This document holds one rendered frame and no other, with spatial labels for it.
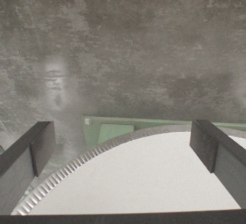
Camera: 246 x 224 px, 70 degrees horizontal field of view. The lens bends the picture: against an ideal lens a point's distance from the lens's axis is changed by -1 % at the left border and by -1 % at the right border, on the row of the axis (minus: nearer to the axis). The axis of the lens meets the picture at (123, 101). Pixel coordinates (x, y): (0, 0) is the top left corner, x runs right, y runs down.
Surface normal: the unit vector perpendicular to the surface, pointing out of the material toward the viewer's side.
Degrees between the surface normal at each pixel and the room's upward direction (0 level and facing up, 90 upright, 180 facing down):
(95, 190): 90
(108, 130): 90
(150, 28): 0
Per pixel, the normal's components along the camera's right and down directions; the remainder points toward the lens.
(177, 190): -0.01, -0.77
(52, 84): -0.09, 0.63
